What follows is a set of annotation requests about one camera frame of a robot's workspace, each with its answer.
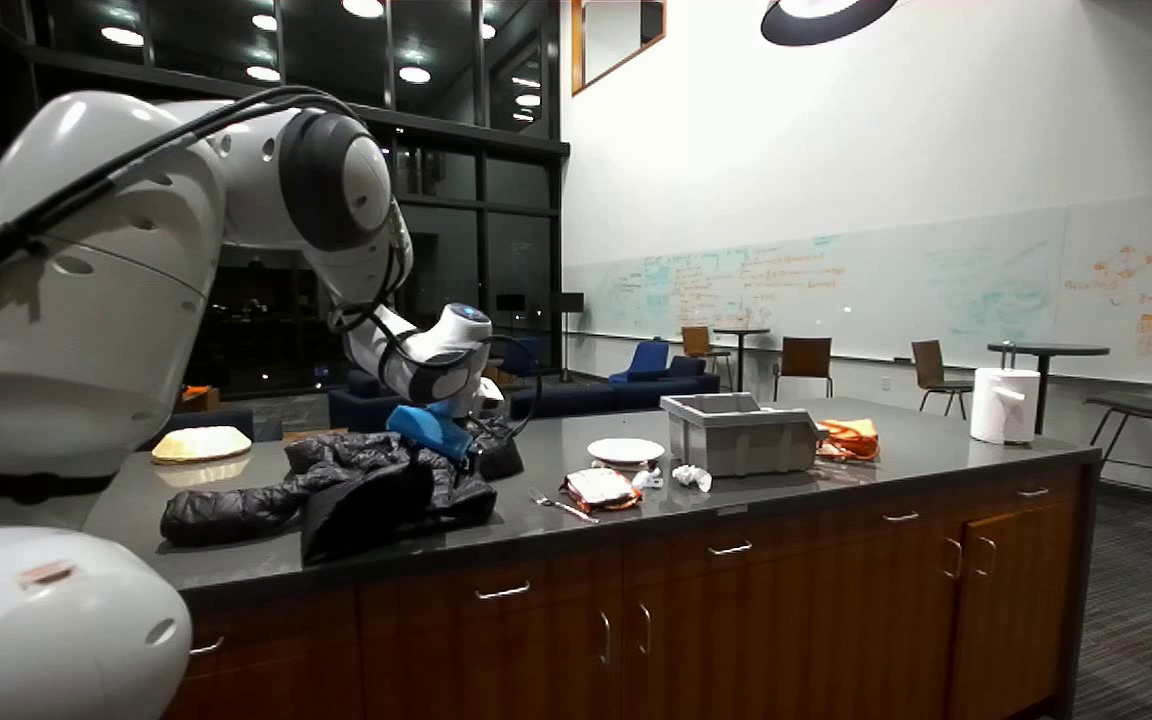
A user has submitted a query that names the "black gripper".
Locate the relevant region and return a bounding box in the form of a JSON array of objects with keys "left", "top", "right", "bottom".
[{"left": 463, "top": 395, "right": 522, "bottom": 463}]

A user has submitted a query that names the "black puffer jacket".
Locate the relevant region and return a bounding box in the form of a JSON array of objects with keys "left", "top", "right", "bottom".
[{"left": 156, "top": 420, "right": 527, "bottom": 566}]

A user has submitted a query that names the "dark blue lounge chair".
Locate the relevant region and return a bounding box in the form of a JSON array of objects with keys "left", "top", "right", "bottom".
[{"left": 504, "top": 330, "right": 556, "bottom": 378}]

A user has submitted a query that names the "thin stick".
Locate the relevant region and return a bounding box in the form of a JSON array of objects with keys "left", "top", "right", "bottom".
[{"left": 530, "top": 491, "right": 594, "bottom": 523}]

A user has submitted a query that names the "dark blue sofa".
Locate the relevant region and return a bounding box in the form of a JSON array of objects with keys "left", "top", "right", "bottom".
[
  {"left": 509, "top": 352, "right": 723, "bottom": 424},
  {"left": 325, "top": 377, "right": 400, "bottom": 430}
]

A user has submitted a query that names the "white plate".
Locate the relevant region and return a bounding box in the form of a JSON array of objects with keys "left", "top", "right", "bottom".
[{"left": 583, "top": 430, "right": 669, "bottom": 468}]

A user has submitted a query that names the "bright blue armchair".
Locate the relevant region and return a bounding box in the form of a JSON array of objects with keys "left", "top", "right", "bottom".
[{"left": 625, "top": 334, "right": 676, "bottom": 384}]

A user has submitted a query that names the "grey metal bin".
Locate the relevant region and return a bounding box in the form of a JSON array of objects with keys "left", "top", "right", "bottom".
[{"left": 658, "top": 387, "right": 825, "bottom": 479}]

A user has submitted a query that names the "small dark table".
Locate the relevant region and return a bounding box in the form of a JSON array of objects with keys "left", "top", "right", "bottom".
[{"left": 713, "top": 321, "right": 777, "bottom": 395}]

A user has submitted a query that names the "pale yellow dish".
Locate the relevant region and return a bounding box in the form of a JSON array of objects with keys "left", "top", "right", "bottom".
[{"left": 147, "top": 424, "right": 255, "bottom": 468}]

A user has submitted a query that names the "brown chair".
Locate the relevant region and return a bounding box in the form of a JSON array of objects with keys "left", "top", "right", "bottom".
[
  {"left": 777, "top": 330, "right": 837, "bottom": 401},
  {"left": 909, "top": 334, "right": 978, "bottom": 420}
]

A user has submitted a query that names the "orange snack bag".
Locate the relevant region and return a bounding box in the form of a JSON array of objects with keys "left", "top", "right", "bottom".
[{"left": 810, "top": 417, "right": 885, "bottom": 468}]

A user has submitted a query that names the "wooden counter cabinet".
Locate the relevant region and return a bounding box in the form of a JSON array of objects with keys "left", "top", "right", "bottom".
[{"left": 167, "top": 443, "right": 1104, "bottom": 720}]

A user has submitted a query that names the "wood framed window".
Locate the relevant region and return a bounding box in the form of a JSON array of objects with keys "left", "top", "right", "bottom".
[{"left": 567, "top": 0, "right": 671, "bottom": 101}]

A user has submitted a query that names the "white paper towel roll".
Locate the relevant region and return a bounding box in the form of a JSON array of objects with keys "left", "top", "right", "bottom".
[{"left": 967, "top": 365, "right": 1043, "bottom": 448}]

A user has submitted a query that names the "round pendant lamp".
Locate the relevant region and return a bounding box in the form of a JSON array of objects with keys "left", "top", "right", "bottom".
[{"left": 754, "top": 0, "right": 899, "bottom": 48}]

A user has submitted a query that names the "round high table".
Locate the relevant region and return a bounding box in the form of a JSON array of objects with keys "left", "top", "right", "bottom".
[{"left": 982, "top": 338, "right": 1116, "bottom": 441}]

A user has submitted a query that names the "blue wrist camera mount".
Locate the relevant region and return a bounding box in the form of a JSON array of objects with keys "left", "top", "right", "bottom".
[{"left": 378, "top": 401, "right": 480, "bottom": 471}]

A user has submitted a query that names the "wall whiteboard with writing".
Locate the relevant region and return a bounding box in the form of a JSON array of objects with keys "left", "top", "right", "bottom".
[{"left": 591, "top": 196, "right": 1152, "bottom": 387}]

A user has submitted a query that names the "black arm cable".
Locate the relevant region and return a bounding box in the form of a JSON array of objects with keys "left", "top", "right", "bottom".
[{"left": 0, "top": 82, "right": 366, "bottom": 316}]

